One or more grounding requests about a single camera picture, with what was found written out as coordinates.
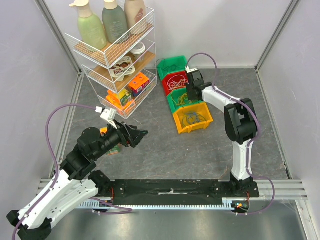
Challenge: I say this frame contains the white slotted cable duct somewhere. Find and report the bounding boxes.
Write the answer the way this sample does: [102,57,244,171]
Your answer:
[76,199,249,211]

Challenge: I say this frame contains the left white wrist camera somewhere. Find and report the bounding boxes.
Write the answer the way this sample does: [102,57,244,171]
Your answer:
[95,106,117,129]

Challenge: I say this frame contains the light green pump bottle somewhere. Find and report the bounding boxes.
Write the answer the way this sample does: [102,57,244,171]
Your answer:
[69,0,108,50]

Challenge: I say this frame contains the dark green bottle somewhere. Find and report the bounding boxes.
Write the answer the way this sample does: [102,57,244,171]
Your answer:
[102,0,128,44]

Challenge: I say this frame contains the yogurt multipack carton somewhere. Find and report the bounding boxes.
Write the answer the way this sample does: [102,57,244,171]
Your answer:
[109,56,136,82]

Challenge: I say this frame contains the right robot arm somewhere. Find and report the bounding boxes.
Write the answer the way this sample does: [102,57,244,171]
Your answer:
[185,67,260,197]

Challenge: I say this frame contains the green plastic bin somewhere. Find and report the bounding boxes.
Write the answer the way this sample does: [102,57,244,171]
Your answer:
[167,87,202,114]
[156,55,187,81]

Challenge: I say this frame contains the beige brown bottle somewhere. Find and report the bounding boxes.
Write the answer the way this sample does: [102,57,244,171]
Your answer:
[124,0,146,35]

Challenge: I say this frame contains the yellow plastic bin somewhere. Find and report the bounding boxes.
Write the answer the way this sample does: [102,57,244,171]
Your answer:
[173,102,214,134]

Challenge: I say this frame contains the white wire shelf rack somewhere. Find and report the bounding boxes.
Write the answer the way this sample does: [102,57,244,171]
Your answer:
[66,7,158,119]

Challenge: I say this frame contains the orange green juice carton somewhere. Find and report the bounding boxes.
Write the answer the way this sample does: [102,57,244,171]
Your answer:
[100,127,121,155]

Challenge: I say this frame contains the paper cup with lid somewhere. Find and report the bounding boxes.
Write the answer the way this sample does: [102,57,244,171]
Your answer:
[130,42,146,55]

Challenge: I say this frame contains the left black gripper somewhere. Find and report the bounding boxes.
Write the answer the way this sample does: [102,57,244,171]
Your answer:
[92,118,149,160]

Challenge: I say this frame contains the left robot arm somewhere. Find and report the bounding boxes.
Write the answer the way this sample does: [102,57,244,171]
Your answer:
[6,121,149,240]

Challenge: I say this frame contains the green yellow box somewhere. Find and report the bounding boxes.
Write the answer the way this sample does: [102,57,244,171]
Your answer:
[119,89,132,107]

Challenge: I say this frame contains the red plastic bin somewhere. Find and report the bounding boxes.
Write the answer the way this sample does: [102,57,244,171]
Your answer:
[161,71,188,96]

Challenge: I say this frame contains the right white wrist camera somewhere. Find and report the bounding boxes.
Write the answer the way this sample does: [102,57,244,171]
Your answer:
[185,66,198,74]

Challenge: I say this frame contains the blue cable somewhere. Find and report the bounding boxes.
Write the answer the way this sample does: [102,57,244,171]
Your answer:
[181,109,207,127]

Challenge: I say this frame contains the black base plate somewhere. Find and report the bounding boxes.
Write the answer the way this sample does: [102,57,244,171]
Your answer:
[98,177,260,205]

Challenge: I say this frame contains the orange sponge pack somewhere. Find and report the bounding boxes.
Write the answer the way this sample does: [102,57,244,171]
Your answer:
[105,89,122,109]

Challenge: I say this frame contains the orange purple box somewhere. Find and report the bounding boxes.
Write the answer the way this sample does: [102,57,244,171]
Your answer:
[128,72,150,97]

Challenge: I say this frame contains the far green plastic bin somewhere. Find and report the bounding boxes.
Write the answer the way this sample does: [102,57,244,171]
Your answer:
[156,55,187,81]

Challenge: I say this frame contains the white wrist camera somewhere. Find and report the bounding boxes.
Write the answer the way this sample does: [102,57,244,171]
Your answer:
[95,106,117,129]
[185,66,198,74]

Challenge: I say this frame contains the near green plastic bin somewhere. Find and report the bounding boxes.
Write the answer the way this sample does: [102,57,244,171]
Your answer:
[167,87,202,114]

